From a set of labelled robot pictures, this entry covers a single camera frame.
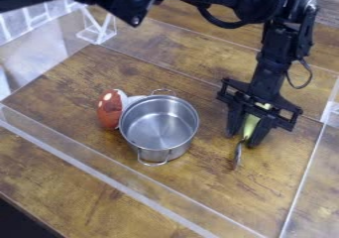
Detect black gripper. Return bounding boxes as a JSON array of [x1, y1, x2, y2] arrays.
[[218, 59, 304, 148]]

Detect green handled metal spoon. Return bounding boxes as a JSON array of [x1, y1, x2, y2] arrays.
[[233, 114, 260, 170]]

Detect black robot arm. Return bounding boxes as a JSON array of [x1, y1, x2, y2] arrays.
[[0, 0, 318, 147]]

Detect small steel pot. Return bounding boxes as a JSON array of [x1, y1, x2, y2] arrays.
[[119, 89, 201, 167]]

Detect red toy mushroom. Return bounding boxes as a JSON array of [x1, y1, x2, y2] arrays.
[[97, 89, 143, 129]]

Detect clear acrylic front barrier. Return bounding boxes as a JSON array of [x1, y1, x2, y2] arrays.
[[0, 103, 266, 238]]

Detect clear acrylic right panel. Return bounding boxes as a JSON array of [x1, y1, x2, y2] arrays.
[[280, 77, 339, 238]]

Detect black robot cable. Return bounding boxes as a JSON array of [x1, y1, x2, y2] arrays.
[[195, 3, 316, 91]]

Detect clear acrylic triangle bracket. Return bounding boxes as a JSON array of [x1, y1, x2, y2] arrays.
[[78, 7, 118, 45]]

